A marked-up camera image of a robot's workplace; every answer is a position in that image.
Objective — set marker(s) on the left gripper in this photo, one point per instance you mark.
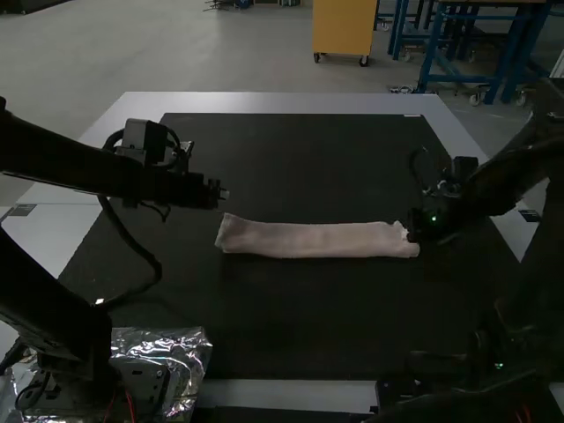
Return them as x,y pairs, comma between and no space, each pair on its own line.
194,191

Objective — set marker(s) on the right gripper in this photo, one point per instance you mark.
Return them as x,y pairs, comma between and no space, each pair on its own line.
436,216

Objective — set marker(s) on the pale towel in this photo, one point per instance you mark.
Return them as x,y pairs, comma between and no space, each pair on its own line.
308,240

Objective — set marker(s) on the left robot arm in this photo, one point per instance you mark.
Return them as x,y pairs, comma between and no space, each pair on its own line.
66,172

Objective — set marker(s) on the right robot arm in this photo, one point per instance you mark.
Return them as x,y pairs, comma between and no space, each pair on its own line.
520,176

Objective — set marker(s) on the black mat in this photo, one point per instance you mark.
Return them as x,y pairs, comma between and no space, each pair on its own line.
286,176

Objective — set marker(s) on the silver foil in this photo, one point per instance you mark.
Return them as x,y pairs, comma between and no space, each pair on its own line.
176,352

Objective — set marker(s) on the blue metal rack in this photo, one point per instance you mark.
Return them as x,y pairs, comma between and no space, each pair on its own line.
403,26
484,53

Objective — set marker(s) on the yellow wheeled cabinet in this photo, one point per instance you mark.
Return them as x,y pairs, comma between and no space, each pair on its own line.
343,26

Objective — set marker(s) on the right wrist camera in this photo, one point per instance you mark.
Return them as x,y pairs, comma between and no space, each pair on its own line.
465,167

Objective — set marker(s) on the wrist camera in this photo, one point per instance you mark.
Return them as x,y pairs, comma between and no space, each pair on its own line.
465,167
147,138

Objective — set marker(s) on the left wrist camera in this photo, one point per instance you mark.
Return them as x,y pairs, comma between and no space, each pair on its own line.
147,138

